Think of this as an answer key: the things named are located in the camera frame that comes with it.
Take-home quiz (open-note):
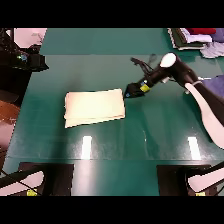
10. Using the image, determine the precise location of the pale lilac garment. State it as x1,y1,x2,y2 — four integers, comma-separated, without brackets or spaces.
180,28,213,45

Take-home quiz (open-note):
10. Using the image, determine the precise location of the blue garment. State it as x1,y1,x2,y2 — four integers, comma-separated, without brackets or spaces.
209,27,224,44

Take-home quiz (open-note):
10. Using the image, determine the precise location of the grey garment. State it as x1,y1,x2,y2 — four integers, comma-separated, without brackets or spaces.
199,41,224,60

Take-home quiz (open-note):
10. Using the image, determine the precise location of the dark green garment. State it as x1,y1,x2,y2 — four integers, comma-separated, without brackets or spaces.
167,27,207,51

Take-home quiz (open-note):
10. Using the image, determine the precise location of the white T-shirt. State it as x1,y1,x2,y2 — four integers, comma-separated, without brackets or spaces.
63,87,127,129

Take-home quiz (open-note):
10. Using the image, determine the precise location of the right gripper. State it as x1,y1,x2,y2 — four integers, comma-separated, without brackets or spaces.
123,80,152,100

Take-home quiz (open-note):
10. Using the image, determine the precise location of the purple garment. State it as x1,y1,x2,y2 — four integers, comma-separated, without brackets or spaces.
199,74,224,100

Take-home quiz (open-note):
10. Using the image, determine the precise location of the red garment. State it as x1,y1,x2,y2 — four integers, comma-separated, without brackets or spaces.
185,27,217,36

